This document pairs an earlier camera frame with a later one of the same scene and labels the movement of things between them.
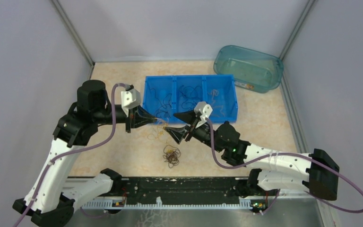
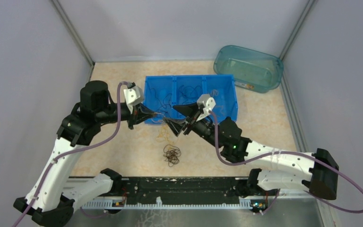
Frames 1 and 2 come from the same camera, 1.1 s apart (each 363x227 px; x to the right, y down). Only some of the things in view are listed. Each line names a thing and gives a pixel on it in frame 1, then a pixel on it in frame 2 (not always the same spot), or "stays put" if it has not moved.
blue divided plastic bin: [164, 95] stays put
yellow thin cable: [159, 124] → [164, 135]
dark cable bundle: [173, 154] stays put
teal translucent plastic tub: [255, 71] stays put
